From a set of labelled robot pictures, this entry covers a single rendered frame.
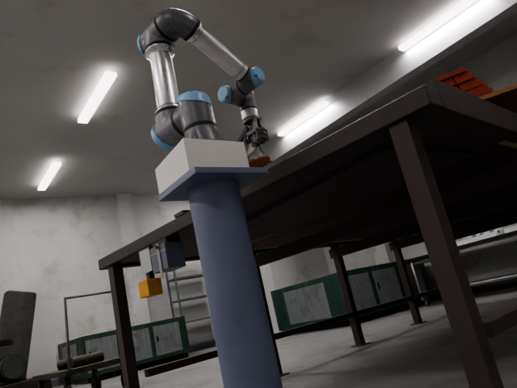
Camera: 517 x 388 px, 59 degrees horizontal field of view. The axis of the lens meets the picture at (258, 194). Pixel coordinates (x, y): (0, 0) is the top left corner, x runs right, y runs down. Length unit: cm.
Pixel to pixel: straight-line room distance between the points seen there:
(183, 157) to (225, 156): 14
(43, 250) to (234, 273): 814
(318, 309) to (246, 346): 561
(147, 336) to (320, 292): 285
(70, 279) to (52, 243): 74
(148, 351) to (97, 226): 308
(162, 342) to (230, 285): 654
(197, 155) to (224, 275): 37
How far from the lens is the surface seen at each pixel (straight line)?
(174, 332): 799
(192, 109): 158
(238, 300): 138
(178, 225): 210
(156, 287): 234
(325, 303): 682
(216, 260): 140
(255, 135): 203
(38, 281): 928
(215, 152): 145
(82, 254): 954
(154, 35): 190
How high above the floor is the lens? 42
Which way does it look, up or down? 14 degrees up
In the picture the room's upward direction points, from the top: 13 degrees counter-clockwise
